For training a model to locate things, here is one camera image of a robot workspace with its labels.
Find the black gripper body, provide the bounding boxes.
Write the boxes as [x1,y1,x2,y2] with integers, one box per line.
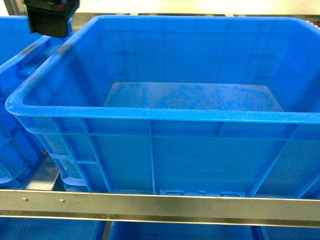
[23,0,80,38]

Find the blue plastic crate left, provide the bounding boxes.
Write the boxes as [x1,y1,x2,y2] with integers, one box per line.
[0,15,74,190]

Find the blue plastic crate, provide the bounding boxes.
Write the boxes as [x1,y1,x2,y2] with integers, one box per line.
[4,14,320,200]
[0,15,74,190]

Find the blue crate lower shelf left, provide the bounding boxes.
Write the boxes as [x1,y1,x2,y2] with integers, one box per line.
[0,217,106,240]

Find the blue crate shelf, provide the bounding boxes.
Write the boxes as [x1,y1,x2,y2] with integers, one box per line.
[108,221,254,240]
[250,226,320,240]
[0,217,106,240]

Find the blue crate lower shelf middle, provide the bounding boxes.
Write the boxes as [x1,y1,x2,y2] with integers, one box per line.
[108,221,254,240]

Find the blue crate lower shelf right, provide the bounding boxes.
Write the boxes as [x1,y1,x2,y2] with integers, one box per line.
[250,226,320,240]

